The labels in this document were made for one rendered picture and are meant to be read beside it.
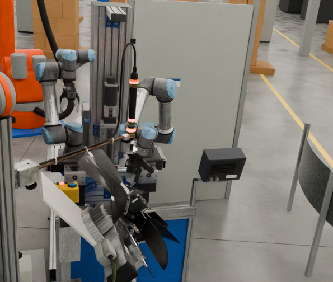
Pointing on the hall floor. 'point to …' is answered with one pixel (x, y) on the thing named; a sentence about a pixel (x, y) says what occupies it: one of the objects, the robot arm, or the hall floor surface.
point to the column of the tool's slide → (2, 197)
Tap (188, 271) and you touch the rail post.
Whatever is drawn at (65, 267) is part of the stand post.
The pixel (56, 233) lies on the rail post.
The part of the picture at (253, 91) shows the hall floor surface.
